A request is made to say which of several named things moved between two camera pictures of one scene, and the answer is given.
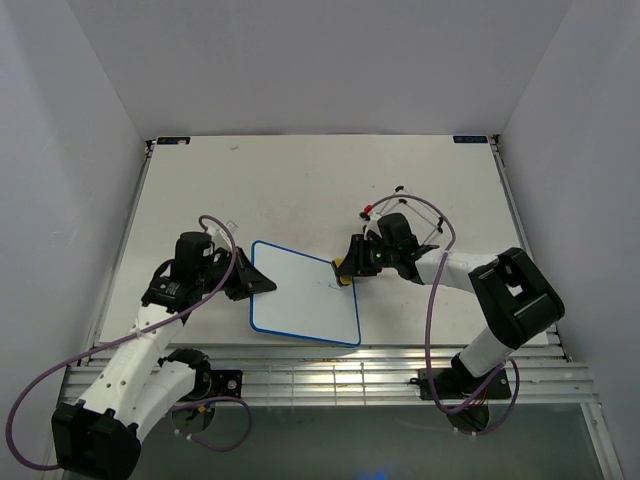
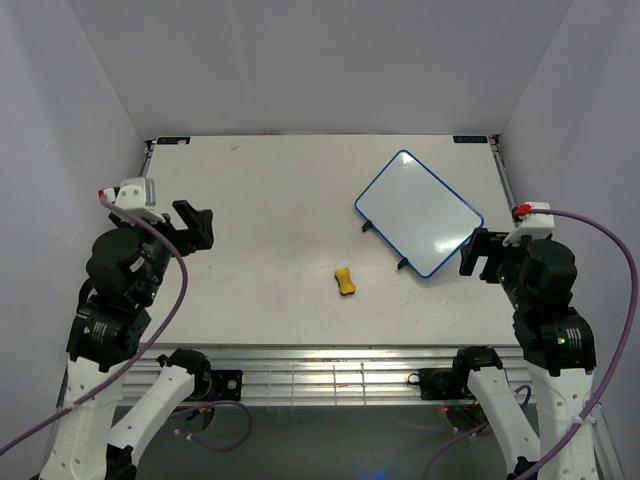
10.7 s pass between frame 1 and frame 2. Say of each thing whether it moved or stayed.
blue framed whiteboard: moved
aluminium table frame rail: stayed
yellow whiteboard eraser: moved
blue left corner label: stayed
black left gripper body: moved
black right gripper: moved
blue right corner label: stayed
